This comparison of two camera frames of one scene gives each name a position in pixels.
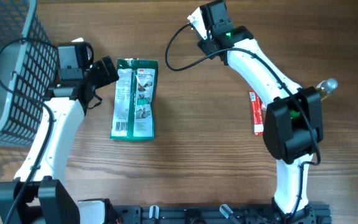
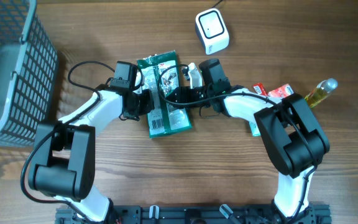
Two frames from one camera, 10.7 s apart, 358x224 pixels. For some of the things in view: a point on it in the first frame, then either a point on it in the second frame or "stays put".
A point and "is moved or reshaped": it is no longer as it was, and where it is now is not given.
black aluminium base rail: x=219 y=214 stays put
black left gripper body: x=84 y=73 → x=138 y=101
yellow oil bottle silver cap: x=325 y=87 stays put
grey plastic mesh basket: x=19 y=60 stays put
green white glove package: x=134 y=104 is moved or reshaped
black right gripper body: x=203 y=45 → x=196 y=94
